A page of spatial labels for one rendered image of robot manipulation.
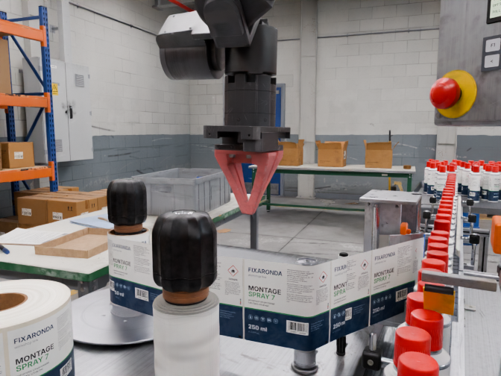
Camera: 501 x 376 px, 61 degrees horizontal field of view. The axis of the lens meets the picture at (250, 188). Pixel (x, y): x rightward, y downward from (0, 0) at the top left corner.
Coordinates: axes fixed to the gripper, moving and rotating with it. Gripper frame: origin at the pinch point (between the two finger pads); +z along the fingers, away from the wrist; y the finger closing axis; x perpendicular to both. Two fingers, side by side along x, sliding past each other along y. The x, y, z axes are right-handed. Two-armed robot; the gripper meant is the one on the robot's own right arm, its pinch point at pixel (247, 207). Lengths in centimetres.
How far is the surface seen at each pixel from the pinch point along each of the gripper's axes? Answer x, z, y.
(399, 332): 17.4, 10.5, 2.1
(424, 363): 19.8, 10.5, 7.2
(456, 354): 23.9, 22.5, -20.4
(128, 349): -30.1, 31.8, -14.5
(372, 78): -101, -100, -751
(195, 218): -6.4, 1.9, 0.9
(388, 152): -44, 19, -543
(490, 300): 35, 35, -82
